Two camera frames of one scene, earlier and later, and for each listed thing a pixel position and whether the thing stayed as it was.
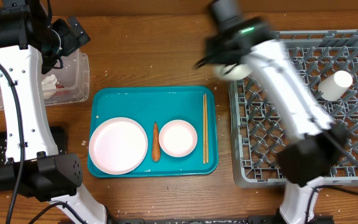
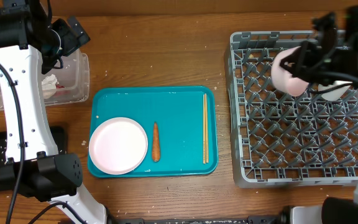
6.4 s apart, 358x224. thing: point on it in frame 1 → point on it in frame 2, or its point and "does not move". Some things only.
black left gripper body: [61, 42] does not move
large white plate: [118, 145] does not move
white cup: [333, 87] does not move
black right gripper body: [224, 53] → [325, 68]
